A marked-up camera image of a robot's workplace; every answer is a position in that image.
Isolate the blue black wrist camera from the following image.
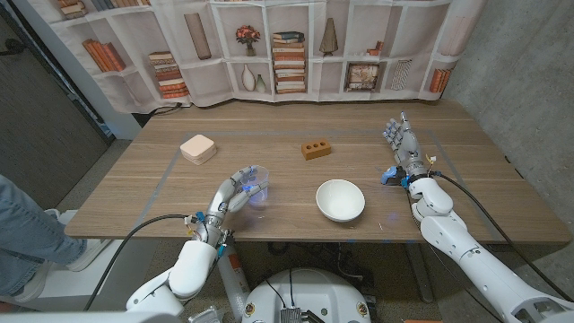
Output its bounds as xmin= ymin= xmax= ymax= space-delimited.
xmin=380 ymin=165 xmax=410 ymax=188
xmin=216 ymin=232 xmax=237 ymax=259

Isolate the person leg in blue jeans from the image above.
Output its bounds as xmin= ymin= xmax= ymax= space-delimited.
xmin=0 ymin=172 xmax=87 ymax=297

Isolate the white cylinder with orange label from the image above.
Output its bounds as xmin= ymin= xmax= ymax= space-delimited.
xmin=222 ymin=244 xmax=251 ymax=322

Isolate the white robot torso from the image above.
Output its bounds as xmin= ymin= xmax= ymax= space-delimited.
xmin=241 ymin=267 xmax=372 ymax=323

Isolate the white floor platform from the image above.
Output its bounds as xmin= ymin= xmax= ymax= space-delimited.
xmin=33 ymin=207 xmax=135 ymax=313

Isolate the silver heatsink module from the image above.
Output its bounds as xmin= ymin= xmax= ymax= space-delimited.
xmin=280 ymin=307 xmax=326 ymax=323

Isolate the white ceramic bowl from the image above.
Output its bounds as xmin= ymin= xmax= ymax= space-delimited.
xmin=315 ymin=179 xmax=366 ymax=223

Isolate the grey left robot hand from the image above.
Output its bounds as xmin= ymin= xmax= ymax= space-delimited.
xmin=192 ymin=164 xmax=270 ymax=246

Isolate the brown brick block with holes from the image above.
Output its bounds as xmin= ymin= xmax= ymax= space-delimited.
xmin=300 ymin=138 xmax=333 ymax=162

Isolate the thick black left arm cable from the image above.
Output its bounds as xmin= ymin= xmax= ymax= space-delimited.
xmin=83 ymin=214 xmax=198 ymax=312

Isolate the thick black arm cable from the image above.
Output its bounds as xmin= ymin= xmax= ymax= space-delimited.
xmin=83 ymin=214 xmax=198 ymax=312
xmin=432 ymin=170 xmax=574 ymax=301

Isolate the black cable behind table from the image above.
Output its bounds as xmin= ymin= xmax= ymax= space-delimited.
xmin=147 ymin=101 xmax=184 ymax=118

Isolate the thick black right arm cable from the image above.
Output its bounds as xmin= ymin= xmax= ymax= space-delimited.
xmin=432 ymin=170 xmax=574 ymax=301

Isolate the silver metal bracket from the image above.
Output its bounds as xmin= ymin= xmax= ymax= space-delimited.
xmin=187 ymin=305 xmax=225 ymax=323

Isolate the blue black left wrist camera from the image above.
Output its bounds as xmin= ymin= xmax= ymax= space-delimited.
xmin=216 ymin=232 xmax=237 ymax=259

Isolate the dark grey door panel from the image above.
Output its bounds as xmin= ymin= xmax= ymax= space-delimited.
xmin=0 ymin=8 xmax=113 ymax=210

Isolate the clear plastic measuring cup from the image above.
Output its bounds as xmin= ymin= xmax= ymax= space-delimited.
xmin=239 ymin=164 xmax=270 ymax=207

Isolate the black door handle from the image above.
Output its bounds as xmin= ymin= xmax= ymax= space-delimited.
xmin=0 ymin=38 xmax=26 ymax=57

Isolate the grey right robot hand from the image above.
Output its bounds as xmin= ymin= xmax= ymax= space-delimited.
xmin=382 ymin=110 xmax=428 ymax=178

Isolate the blue black right wrist camera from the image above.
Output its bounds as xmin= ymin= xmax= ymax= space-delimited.
xmin=380 ymin=165 xmax=410 ymax=188

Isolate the grey table leg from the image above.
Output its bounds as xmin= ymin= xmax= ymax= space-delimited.
xmin=405 ymin=241 xmax=435 ymax=304

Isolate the printed bookshelf backdrop cloth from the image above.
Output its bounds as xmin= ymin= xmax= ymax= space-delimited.
xmin=42 ymin=0 xmax=488 ymax=115

